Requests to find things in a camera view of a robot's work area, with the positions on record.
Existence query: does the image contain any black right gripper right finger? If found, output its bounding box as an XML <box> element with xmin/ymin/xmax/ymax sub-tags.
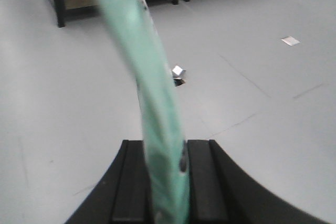
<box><xmin>187</xmin><ymin>140</ymin><xmax>324</xmax><ymax>223</ymax></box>

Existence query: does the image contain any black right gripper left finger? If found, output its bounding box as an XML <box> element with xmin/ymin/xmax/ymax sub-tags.
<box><xmin>66</xmin><ymin>140</ymin><xmax>152</xmax><ymax>223</ymax></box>

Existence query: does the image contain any silver floor socket cover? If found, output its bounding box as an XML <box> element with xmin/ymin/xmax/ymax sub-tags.
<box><xmin>172</xmin><ymin>65</ymin><xmax>186</xmax><ymax>87</ymax></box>

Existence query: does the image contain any teal goji berry pouch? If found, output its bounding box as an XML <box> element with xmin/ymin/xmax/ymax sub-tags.
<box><xmin>99</xmin><ymin>1</ymin><xmax>190</xmax><ymax>223</ymax></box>

